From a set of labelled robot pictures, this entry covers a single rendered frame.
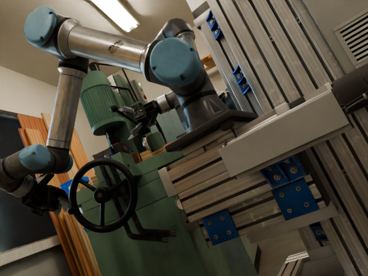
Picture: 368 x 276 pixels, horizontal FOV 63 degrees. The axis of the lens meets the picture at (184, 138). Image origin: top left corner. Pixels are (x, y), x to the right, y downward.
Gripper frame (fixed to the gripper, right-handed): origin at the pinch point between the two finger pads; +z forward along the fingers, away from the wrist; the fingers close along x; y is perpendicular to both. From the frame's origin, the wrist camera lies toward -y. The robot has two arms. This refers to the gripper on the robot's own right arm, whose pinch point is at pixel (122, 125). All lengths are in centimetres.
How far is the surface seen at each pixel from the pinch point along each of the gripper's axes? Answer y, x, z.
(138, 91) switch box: -42, -32, -3
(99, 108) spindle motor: -7.3, -16.9, 10.7
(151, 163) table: -0.8, 21.8, -6.2
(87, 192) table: -1.0, 21.8, 27.1
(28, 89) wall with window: -151, -147, 137
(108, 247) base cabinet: -2, 48, 26
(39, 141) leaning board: -127, -73, 126
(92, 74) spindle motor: -7.0, -35.5, 8.2
